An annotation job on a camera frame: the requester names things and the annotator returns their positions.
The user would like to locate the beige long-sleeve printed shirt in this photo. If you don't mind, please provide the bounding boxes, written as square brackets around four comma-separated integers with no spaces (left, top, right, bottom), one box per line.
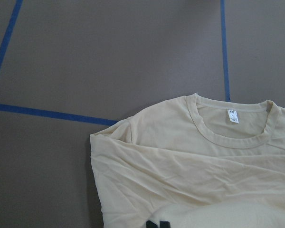
[90,94,285,228]

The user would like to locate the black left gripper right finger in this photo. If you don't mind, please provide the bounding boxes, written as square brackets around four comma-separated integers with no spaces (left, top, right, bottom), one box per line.
[160,221,171,228]

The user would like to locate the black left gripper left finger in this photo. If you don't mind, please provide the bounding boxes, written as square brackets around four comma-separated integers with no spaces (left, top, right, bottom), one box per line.
[146,220,157,228]

